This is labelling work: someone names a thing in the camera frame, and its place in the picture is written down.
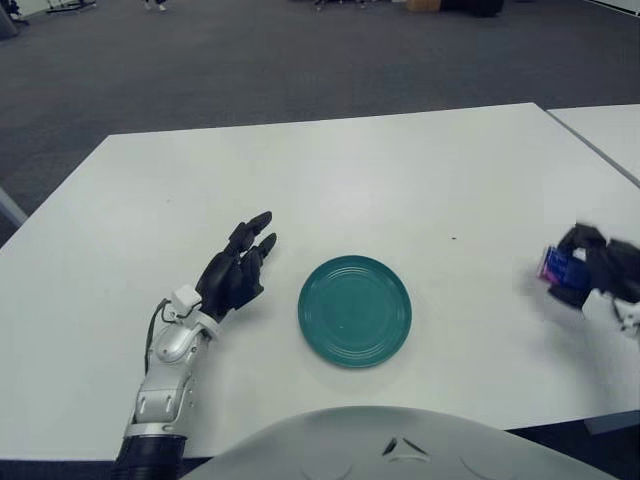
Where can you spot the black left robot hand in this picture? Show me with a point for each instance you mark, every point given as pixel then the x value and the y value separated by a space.
pixel 225 282

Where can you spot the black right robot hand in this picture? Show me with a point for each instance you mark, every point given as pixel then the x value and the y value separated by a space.
pixel 615 270

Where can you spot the blue purple gum pack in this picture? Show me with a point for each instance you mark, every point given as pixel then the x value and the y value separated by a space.
pixel 562 267

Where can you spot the teal round plate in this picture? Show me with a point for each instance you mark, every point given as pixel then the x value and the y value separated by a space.
pixel 354 312

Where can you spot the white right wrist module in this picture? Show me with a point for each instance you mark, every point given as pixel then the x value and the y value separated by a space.
pixel 600 310

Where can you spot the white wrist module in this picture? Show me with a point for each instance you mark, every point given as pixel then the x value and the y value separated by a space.
pixel 600 310
pixel 184 297

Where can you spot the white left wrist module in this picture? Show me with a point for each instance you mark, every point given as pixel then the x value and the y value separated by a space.
pixel 184 297

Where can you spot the white side table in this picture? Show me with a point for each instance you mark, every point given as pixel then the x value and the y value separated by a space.
pixel 605 127

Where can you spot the grey table leg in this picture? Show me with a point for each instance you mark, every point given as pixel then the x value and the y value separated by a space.
pixel 11 210

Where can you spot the grey robot torso shell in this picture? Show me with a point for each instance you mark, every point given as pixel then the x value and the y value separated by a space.
pixel 390 450

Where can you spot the person with white shoes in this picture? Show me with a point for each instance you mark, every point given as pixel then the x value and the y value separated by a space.
pixel 160 5

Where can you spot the black bin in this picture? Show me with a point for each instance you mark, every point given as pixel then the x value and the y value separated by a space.
pixel 487 7

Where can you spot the brown cardboard box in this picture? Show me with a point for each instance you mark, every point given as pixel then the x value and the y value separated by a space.
pixel 422 5

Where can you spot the grey table frame bracket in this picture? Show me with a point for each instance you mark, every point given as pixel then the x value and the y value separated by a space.
pixel 612 426

